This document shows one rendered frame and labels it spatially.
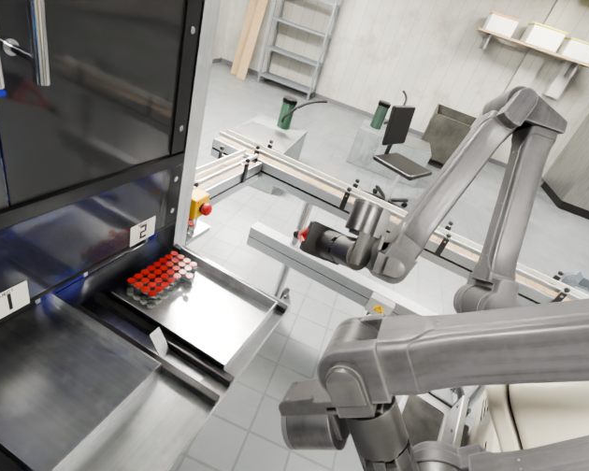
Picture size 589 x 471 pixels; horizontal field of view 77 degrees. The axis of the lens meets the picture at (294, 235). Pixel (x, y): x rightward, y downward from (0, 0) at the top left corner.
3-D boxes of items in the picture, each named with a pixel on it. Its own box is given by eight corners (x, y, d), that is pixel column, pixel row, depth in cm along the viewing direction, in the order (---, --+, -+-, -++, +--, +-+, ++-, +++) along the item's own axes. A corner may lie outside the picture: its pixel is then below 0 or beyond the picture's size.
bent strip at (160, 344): (147, 351, 84) (149, 334, 81) (156, 343, 86) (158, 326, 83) (196, 385, 81) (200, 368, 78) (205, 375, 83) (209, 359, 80)
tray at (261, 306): (110, 301, 92) (110, 292, 90) (179, 255, 113) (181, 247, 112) (222, 374, 85) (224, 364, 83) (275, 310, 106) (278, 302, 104)
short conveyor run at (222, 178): (161, 238, 123) (165, 198, 115) (125, 219, 127) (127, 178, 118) (261, 180, 179) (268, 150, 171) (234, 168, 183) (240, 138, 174)
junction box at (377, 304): (364, 309, 183) (370, 296, 179) (366, 304, 187) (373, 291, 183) (386, 321, 181) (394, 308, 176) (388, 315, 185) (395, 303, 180)
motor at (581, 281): (563, 314, 160) (585, 292, 152) (553, 281, 183) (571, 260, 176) (593, 328, 157) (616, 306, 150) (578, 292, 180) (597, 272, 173)
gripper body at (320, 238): (309, 219, 75) (330, 224, 69) (345, 235, 80) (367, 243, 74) (296, 248, 75) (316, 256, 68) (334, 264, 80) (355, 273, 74)
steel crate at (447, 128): (463, 162, 662) (486, 121, 622) (467, 182, 568) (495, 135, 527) (414, 143, 674) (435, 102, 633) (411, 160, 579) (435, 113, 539)
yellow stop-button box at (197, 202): (175, 210, 118) (178, 192, 114) (190, 203, 124) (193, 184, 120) (194, 221, 116) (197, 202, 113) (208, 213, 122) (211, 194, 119)
